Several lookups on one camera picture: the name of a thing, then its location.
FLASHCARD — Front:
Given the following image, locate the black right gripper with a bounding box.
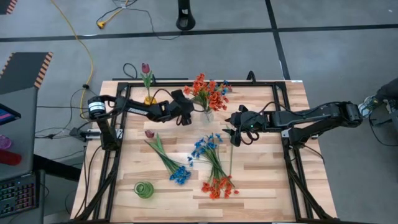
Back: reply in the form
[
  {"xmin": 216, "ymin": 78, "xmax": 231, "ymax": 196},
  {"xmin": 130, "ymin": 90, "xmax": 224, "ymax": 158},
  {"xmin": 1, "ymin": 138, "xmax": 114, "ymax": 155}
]
[{"xmin": 221, "ymin": 110, "xmax": 271, "ymax": 147}]

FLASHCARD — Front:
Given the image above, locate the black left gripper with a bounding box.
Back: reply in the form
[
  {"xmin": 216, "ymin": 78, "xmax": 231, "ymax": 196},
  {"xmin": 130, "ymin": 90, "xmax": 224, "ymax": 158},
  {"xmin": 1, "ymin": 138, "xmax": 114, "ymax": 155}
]
[{"xmin": 164, "ymin": 99, "xmax": 196, "ymax": 126}]

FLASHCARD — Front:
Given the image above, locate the clear glass vase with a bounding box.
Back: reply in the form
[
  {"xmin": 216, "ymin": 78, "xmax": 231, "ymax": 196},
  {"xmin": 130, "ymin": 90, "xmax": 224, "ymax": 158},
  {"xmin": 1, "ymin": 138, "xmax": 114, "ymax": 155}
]
[{"xmin": 200, "ymin": 108, "xmax": 215, "ymax": 123}]

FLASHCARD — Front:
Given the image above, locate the dark red artificial tulip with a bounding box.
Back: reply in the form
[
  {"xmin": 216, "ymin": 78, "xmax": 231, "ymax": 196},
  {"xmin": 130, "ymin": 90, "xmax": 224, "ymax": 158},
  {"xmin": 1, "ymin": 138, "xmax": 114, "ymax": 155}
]
[
  {"xmin": 144, "ymin": 129, "xmax": 164, "ymax": 150},
  {"xmin": 228, "ymin": 126, "xmax": 235, "ymax": 180},
  {"xmin": 140, "ymin": 62, "xmax": 154, "ymax": 100}
]

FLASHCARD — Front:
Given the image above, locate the blue artificial flower bunch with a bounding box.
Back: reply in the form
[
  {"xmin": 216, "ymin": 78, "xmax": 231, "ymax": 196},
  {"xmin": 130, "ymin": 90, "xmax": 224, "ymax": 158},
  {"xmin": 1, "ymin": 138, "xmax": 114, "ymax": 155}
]
[
  {"xmin": 187, "ymin": 133, "xmax": 226, "ymax": 184},
  {"xmin": 146, "ymin": 138, "xmax": 193, "ymax": 186}
]

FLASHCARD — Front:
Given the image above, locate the orange artificial flower bunch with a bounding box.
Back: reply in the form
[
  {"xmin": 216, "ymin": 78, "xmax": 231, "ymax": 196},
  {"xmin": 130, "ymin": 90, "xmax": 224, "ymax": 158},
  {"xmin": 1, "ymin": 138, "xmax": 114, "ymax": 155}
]
[
  {"xmin": 183, "ymin": 73, "xmax": 233, "ymax": 113},
  {"xmin": 200, "ymin": 149, "xmax": 240, "ymax": 200}
]

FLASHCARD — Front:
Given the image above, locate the green glass vase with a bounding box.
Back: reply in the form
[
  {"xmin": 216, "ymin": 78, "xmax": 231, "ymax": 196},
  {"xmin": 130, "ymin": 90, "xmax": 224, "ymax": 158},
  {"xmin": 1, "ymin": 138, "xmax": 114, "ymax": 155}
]
[{"xmin": 134, "ymin": 181, "xmax": 155, "ymax": 199}]

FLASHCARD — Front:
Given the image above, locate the black pole base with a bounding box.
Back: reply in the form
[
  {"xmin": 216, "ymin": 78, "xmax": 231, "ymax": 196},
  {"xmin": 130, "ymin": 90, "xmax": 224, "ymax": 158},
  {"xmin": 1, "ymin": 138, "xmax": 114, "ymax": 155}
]
[{"xmin": 175, "ymin": 0, "xmax": 197, "ymax": 31}]

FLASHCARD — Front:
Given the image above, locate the power strip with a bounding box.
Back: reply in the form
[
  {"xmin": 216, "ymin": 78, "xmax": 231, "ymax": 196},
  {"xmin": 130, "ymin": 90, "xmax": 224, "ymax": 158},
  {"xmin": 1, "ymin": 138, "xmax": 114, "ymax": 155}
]
[{"xmin": 70, "ymin": 127, "xmax": 102, "ymax": 141}]

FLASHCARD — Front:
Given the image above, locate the person's shoe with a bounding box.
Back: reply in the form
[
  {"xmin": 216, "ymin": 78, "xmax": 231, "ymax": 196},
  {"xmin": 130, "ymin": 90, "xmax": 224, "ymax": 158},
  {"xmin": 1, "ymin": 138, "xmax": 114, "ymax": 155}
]
[{"xmin": 358, "ymin": 95, "xmax": 379, "ymax": 115}]

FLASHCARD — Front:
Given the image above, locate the person's leg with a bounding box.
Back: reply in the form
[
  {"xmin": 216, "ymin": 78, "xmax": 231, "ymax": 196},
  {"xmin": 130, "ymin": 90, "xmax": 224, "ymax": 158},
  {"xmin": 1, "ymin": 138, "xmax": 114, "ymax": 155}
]
[{"xmin": 374, "ymin": 77, "xmax": 398, "ymax": 103}]

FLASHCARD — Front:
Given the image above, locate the grey desk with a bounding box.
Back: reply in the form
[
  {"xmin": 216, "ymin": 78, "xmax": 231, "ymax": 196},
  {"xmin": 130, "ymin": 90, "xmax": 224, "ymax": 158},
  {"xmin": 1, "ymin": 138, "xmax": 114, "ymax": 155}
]
[{"xmin": 0, "ymin": 86, "xmax": 40, "ymax": 224}]

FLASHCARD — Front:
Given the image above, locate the black mat with orange stripes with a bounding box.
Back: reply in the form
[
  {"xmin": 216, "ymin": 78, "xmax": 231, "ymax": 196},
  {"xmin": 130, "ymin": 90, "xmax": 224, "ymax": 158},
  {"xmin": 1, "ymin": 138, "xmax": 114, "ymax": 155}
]
[
  {"xmin": 0, "ymin": 0, "xmax": 19, "ymax": 16},
  {"xmin": 0, "ymin": 52, "xmax": 54, "ymax": 96}
]

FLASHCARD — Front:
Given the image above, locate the dark tablet screen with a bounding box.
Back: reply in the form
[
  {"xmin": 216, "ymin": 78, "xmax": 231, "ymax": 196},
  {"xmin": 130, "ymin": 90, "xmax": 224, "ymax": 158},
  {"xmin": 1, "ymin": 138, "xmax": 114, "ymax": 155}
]
[{"xmin": 0, "ymin": 103, "xmax": 22, "ymax": 126}]

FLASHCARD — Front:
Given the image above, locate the red object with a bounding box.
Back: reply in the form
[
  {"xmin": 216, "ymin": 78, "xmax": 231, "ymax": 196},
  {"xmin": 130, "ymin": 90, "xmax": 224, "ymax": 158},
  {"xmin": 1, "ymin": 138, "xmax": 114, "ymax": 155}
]
[{"xmin": 0, "ymin": 149, "xmax": 22, "ymax": 166}]

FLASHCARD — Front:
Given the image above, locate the pink object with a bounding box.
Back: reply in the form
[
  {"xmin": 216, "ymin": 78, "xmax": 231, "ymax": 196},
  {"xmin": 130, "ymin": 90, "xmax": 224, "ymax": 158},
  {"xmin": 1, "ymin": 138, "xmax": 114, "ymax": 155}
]
[{"xmin": 0, "ymin": 134, "xmax": 12, "ymax": 150}]

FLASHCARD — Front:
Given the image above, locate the backlit keyboard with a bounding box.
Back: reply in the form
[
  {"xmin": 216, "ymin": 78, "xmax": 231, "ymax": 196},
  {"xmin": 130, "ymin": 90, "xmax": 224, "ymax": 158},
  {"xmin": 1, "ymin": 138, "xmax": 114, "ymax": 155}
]
[{"xmin": 0, "ymin": 174, "xmax": 38, "ymax": 218}]

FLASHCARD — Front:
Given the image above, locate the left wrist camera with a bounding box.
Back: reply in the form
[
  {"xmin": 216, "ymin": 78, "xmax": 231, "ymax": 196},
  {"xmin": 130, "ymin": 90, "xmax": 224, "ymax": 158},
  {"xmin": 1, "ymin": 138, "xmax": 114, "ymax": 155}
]
[{"xmin": 170, "ymin": 89, "xmax": 188, "ymax": 103}]

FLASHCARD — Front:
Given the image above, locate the black aluminium table frame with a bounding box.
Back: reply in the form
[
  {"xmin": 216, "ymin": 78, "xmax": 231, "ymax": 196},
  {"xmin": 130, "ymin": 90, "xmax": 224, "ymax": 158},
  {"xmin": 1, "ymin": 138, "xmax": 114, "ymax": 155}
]
[{"xmin": 70, "ymin": 80, "xmax": 338, "ymax": 224}]

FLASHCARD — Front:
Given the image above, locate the black cable loop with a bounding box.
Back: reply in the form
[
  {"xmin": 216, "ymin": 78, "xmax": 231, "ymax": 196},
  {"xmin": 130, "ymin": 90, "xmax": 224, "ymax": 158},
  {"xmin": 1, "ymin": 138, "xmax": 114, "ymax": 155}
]
[{"xmin": 123, "ymin": 62, "xmax": 138, "ymax": 79}]

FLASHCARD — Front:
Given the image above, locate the black floor cable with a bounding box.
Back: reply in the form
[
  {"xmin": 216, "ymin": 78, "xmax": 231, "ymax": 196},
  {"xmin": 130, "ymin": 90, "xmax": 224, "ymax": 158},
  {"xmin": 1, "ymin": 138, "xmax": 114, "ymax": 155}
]
[{"xmin": 104, "ymin": 6, "xmax": 182, "ymax": 40}]

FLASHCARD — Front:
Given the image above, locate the yellow extension cord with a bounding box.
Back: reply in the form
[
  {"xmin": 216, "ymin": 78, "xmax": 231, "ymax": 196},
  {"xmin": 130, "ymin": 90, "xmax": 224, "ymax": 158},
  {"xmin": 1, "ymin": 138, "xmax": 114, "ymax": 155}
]
[{"xmin": 49, "ymin": 0, "xmax": 95, "ymax": 113}]

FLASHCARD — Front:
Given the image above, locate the yellow cable with plug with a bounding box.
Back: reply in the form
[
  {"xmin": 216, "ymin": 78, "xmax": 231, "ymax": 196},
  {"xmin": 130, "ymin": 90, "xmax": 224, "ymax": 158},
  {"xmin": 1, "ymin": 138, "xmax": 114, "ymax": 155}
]
[{"xmin": 96, "ymin": 0, "xmax": 130, "ymax": 30}]

